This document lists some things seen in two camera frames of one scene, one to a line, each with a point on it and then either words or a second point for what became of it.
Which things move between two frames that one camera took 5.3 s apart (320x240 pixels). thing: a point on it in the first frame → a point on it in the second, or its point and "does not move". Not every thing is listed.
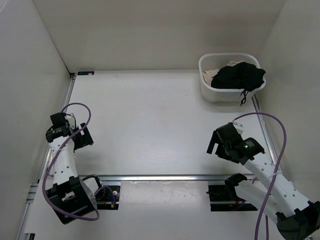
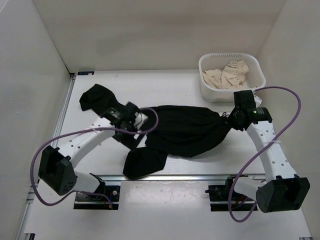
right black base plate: [219, 193] does not move
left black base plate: [108, 202] does not move
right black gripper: [215, 139] → [232, 123]
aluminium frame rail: [181, 178] does not move
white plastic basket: [216, 60] does not move
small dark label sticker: [89, 73] does not move
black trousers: [243, 76] → [179, 131]
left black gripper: [85, 140] → [130, 142]
